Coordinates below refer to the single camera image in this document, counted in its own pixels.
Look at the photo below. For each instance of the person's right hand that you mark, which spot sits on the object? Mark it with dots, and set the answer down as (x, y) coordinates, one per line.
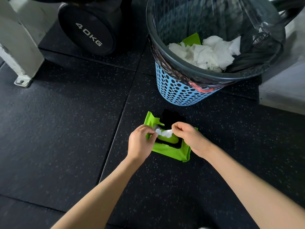
(193, 138)

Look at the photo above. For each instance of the person's left hand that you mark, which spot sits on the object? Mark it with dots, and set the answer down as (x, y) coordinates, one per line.
(139, 145)

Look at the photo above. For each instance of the green wet wipes pack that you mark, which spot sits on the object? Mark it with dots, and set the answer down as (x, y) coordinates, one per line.
(171, 152)

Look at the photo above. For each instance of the white wet wipe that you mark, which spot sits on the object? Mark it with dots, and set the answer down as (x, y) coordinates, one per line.
(165, 133)

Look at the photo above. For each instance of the person's right forearm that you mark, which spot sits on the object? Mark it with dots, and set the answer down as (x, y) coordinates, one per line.
(250, 188)

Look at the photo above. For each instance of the person's left forearm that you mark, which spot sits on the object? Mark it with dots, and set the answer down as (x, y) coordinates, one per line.
(95, 200)

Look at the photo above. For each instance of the black dumbbell white lettering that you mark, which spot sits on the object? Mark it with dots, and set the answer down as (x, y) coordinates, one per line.
(88, 33)

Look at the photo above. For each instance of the blue plastic trash basket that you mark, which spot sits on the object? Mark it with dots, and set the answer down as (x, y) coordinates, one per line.
(174, 92)

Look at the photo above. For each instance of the green crumpled wrapper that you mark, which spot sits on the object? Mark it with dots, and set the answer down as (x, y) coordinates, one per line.
(191, 40)

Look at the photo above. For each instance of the white metal rack leg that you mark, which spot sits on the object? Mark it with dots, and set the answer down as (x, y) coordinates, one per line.
(19, 45)

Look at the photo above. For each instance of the black kettlebell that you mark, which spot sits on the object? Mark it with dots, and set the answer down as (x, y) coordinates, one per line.
(290, 7)

